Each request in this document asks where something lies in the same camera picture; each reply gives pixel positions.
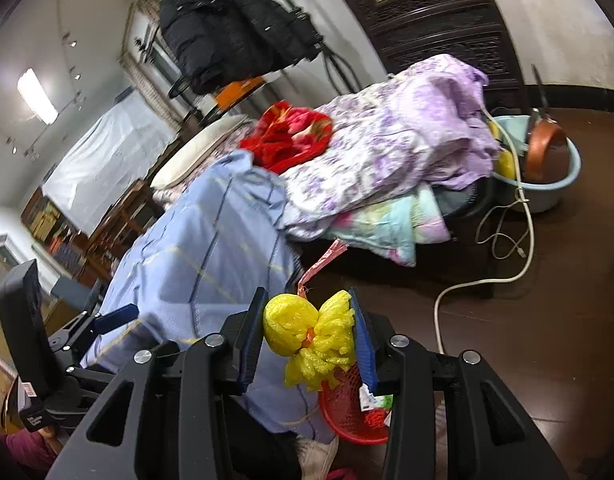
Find red foam net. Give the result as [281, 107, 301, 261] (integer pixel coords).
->
[364, 407, 393, 430]

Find black padded jacket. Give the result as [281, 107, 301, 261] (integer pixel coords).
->
[159, 0, 320, 95]

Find black metal bed frame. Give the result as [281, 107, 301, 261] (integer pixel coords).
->
[317, 40, 368, 91]

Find blue plastic basin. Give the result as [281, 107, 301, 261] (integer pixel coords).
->
[490, 115, 583, 213]

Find ceiling light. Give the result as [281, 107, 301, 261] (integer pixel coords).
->
[17, 67, 58, 125]

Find yellow foam net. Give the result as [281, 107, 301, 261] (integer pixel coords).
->
[263, 289, 359, 393]

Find green snack bag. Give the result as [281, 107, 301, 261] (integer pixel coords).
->
[358, 382, 394, 411]

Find white shoe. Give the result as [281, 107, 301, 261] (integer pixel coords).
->
[294, 435, 340, 480]

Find copper frying pan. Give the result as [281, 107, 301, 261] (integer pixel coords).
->
[524, 65, 570, 183]

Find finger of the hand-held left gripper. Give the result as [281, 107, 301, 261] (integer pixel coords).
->
[64, 364, 120, 391]
[46, 304, 140, 361]

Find pink plastic bag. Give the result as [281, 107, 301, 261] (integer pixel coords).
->
[297, 240, 349, 296]

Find pastel quilt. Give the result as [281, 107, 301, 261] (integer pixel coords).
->
[322, 182, 450, 267]

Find checked beige curtain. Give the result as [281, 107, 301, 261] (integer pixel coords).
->
[118, 0, 188, 126]

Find orange box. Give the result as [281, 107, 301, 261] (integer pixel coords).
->
[214, 76, 265, 110]

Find yellow plastic bottle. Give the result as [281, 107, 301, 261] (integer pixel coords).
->
[487, 120, 517, 180]

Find red patterned blanket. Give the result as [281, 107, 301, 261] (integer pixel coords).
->
[239, 101, 334, 173]

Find white pillow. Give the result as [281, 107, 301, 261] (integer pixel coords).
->
[149, 114, 250, 191]

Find white cloth cover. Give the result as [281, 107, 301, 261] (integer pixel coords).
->
[42, 91, 180, 233]

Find blue checked blanket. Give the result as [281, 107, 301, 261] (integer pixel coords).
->
[79, 150, 338, 443]

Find person's left forearm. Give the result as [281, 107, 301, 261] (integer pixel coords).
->
[0, 427, 62, 480]

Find wooden armchair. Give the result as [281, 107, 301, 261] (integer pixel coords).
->
[87, 177, 160, 261]

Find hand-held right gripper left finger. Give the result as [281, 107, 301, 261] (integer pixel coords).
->
[44, 287, 270, 480]

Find red plastic basket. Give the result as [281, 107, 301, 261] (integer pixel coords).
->
[318, 362, 395, 445]

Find white power cord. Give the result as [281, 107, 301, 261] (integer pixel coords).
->
[433, 180, 535, 356]

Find carved wooden screen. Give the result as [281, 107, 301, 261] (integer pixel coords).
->
[317, 0, 525, 106]

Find ceiling track spotlights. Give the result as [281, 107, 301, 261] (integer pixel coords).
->
[0, 0, 88, 161]

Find person's black trouser leg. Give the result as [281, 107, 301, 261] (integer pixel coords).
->
[219, 397, 308, 480]

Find purple floral bedsheet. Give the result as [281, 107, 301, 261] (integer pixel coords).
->
[279, 54, 503, 241]

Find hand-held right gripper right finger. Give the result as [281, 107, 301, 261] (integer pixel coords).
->
[348, 287, 570, 480]

